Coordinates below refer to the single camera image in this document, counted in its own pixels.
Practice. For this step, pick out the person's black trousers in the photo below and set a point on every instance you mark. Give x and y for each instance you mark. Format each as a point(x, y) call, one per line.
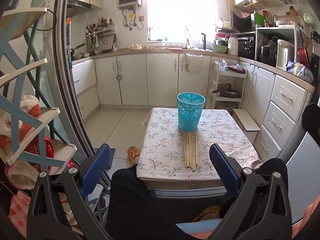
point(130, 200)

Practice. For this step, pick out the teal perforated plastic basket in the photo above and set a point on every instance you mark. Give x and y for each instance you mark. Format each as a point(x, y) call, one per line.
point(190, 117)

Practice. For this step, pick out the dark cloth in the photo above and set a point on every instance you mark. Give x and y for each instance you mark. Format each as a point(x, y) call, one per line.
point(311, 117)

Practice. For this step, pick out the black wok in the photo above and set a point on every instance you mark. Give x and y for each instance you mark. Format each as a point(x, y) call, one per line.
point(77, 51)

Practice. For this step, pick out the pink checked cloth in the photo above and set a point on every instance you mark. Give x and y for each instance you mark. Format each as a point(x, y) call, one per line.
point(18, 212)

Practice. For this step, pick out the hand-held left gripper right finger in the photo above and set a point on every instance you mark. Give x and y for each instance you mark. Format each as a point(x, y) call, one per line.
point(223, 165)

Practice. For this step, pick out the grey appliance panel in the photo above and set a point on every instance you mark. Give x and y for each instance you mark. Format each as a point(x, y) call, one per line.
point(305, 175)

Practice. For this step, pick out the yellow patterned slipper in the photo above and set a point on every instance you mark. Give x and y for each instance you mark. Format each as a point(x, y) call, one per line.
point(133, 153)
point(207, 212)

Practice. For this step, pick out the red pot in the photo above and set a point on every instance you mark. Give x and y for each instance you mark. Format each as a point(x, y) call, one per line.
point(303, 56)

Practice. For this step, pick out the black countertop oven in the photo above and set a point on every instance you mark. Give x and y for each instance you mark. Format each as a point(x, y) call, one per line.
point(246, 48)

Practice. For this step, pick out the black faucet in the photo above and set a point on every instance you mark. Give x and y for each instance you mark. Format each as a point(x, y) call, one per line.
point(203, 41)

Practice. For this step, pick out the red cloth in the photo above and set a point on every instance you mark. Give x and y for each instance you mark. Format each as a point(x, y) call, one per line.
point(42, 150)

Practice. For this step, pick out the white counter shelf rack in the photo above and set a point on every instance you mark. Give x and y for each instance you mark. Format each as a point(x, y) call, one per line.
point(275, 30)

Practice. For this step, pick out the white and orange plush toy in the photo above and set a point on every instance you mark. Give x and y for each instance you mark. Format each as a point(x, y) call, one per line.
point(27, 105)

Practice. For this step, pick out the dark pan with lid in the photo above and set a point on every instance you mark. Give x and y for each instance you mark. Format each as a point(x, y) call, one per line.
point(226, 90)

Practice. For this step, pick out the white wooden step stool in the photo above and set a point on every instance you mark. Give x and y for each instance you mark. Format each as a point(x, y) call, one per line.
point(246, 120)

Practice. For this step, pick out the plastic bags on cart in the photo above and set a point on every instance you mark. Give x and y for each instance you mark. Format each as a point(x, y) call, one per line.
point(228, 65)

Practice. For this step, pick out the range hood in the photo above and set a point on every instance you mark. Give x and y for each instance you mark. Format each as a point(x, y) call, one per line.
point(80, 5)

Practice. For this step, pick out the green bowl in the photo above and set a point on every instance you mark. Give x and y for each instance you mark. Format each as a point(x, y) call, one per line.
point(219, 48)

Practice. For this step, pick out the white thermos jug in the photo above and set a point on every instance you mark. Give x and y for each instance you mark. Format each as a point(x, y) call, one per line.
point(233, 46)

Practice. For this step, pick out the white rolling cart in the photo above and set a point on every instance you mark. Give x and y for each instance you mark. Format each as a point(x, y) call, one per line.
point(230, 75)

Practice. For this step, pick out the metal sliding door frame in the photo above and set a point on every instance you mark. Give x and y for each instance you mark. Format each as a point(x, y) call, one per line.
point(62, 80)

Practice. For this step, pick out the pile of wooden chopsticks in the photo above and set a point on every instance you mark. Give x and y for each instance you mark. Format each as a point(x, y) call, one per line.
point(191, 152)

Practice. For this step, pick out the blue and white shelf unit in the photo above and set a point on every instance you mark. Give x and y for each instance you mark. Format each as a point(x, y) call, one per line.
point(17, 130)

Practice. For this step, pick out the grey folding table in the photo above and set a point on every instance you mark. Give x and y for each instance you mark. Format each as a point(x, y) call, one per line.
point(187, 191)

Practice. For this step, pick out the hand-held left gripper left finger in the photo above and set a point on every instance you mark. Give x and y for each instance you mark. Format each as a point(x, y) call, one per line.
point(96, 166)

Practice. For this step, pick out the black microwave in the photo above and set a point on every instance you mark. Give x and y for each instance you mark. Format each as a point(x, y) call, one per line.
point(242, 22)

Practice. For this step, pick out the floral tablecloth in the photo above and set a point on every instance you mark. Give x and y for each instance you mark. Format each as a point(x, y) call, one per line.
point(162, 140)

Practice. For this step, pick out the blue and yellow bag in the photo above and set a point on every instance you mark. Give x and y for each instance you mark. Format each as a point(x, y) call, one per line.
point(300, 71)

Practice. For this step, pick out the white hanging bin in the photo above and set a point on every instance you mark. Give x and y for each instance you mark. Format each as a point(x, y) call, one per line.
point(192, 63)

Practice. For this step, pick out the cream base kitchen cabinets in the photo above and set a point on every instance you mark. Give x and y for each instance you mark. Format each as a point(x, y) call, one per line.
point(160, 77)

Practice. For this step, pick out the kitchen window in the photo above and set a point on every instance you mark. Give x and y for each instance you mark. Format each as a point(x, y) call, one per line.
point(180, 10)

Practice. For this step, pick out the wall utensil rack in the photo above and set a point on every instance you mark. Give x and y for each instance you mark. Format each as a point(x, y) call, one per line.
point(98, 33)

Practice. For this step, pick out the white electric water boiler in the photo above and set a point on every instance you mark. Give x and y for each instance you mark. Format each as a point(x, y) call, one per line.
point(285, 55)

